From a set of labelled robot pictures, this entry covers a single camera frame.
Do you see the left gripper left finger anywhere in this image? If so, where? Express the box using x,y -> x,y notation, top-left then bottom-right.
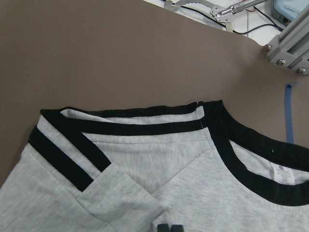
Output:
157,224 -> 169,232

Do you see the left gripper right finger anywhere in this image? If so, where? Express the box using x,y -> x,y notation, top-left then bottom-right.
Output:
171,224 -> 183,232

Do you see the grey cartoon print t-shirt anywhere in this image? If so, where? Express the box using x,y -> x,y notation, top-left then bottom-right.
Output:
0,101 -> 309,232

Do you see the metal tongs tool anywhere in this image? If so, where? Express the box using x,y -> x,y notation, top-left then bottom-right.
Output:
160,0 -> 266,33

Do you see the aluminium frame post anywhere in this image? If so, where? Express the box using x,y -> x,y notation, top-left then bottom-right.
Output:
263,7 -> 309,76

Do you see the black cable on table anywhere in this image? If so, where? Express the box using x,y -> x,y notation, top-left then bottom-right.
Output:
178,4 -> 284,36

